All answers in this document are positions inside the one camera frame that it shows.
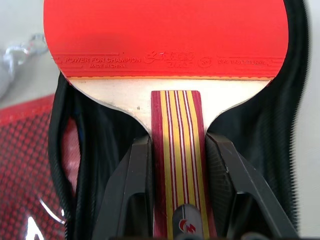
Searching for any red and black paddle case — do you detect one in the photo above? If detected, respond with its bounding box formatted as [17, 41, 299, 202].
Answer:
[0, 0, 319, 240]

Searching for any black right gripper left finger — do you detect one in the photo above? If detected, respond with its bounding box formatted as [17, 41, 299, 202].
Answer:
[92, 136, 154, 240]

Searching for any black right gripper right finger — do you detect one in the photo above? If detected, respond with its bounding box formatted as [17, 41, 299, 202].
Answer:
[204, 131, 301, 240]

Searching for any clear plastic packaging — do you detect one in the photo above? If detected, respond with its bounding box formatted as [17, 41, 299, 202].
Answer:
[0, 32, 49, 100]

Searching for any red rubber table tennis paddle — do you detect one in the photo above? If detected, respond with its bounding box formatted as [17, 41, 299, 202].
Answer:
[42, 0, 297, 240]

